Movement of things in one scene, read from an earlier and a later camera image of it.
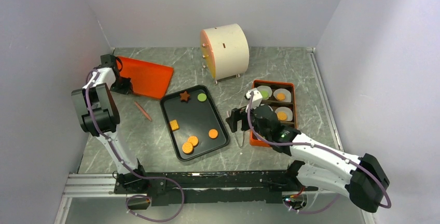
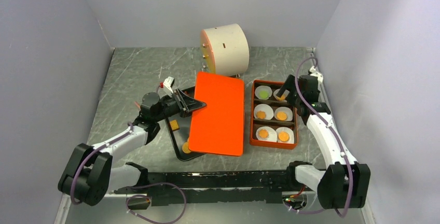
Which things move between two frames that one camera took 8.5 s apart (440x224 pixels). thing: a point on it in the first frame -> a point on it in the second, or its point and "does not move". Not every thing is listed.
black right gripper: x=236 y=115 -> x=290 y=83
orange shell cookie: x=280 y=96 does not move
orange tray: x=148 y=79 -> x=218 y=127
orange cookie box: x=281 y=97 does not move
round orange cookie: x=282 y=115 does not move
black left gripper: x=127 y=88 -> x=188 y=103
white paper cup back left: x=265 y=91 does not move
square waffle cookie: x=174 y=125 does not move
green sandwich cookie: x=264 y=94 does not move
